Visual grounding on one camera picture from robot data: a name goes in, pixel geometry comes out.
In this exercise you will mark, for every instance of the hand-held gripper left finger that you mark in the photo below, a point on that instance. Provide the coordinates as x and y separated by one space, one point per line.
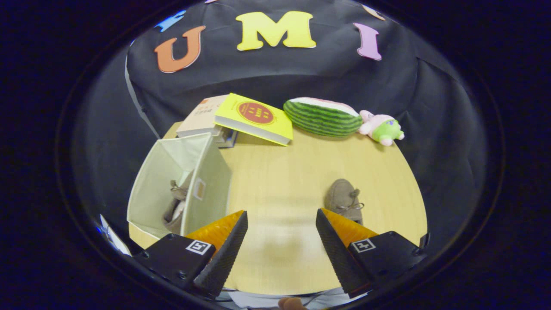
226 258

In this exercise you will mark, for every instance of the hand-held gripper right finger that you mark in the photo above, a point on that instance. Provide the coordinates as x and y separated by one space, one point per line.
335 256

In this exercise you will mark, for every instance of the brown fuzzy shoe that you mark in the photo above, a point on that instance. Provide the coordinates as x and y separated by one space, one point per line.
174 215
340 196

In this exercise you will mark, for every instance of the light green fabric storage box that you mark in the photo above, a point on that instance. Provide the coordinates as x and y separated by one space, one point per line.
211 193

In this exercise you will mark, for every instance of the person's light clothing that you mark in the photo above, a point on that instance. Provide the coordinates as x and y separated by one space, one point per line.
258 299

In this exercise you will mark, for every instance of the watermelon slice plush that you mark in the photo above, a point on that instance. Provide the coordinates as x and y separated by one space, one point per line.
323 120

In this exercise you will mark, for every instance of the pink and green plush toy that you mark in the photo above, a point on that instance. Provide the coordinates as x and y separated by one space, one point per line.
385 129

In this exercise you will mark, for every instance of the yellow book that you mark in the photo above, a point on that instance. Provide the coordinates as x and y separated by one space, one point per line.
275 125

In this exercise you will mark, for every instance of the beige book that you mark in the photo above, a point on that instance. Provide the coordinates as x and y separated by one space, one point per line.
202 116

